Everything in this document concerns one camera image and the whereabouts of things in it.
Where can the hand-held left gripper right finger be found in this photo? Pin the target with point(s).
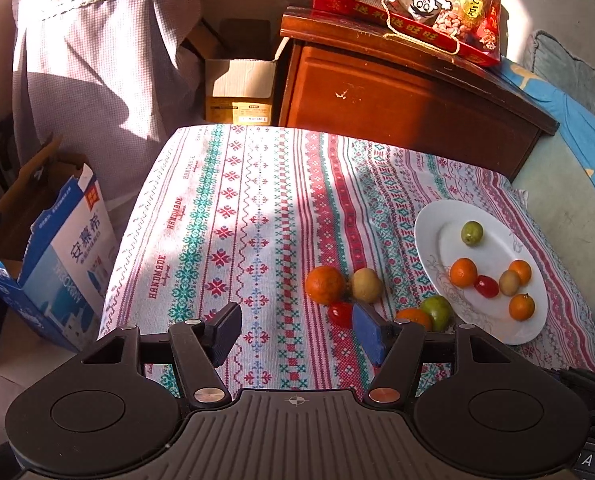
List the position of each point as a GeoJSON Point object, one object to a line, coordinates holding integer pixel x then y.
{"type": "Point", "coordinates": [370, 331]}

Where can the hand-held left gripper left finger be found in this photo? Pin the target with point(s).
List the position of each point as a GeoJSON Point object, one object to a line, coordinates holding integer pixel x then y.
{"type": "Point", "coordinates": [226, 327]}

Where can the red cherry tomato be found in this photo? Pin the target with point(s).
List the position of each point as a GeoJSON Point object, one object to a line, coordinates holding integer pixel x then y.
{"type": "Point", "coordinates": [486, 286]}
{"type": "Point", "coordinates": [341, 314]}

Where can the brown kiwi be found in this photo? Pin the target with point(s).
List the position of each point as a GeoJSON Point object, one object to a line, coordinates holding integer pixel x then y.
{"type": "Point", "coordinates": [509, 282]}
{"type": "Point", "coordinates": [367, 285]}

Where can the orange mandarin with stem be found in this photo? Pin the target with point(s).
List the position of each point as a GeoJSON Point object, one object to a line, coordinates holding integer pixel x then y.
{"type": "Point", "coordinates": [521, 307]}

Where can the white plate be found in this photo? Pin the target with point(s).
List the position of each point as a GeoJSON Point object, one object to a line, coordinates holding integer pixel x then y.
{"type": "Point", "coordinates": [497, 240]}

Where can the patterned tablecloth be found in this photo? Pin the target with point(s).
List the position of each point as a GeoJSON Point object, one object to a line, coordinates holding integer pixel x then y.
{"type": "Point", "coordinates": [257, 210]}

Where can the blue carton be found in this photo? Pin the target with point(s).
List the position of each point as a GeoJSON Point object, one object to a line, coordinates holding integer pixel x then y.
{"type": "Point", "coordinates": [72, 280]}

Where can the pale green bedsheet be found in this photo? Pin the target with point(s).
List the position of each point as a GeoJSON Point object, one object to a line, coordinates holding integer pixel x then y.
{"type": "Point", "coordinates": [562, 200]}

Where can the wooden cabinet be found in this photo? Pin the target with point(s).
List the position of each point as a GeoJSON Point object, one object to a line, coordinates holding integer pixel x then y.
{"type": "Point", "coordinates": [402, 105]}

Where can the brown cardboard box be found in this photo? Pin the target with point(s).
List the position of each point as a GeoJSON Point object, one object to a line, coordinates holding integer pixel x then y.
{"type": "Point", "coordinates": [237, 85]}

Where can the pale checkered curtain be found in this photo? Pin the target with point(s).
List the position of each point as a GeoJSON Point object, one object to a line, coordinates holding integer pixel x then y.
{"type": "Point", "coordinates": [102, 60]}

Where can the red snack bag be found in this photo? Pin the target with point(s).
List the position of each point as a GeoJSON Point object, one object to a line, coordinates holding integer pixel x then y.
{"type": "Point", "coordinates": [427, 5]}

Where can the grey pillow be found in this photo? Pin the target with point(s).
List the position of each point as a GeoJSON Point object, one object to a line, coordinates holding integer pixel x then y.
{"type": "Point", "coordinates": [572, 60]}

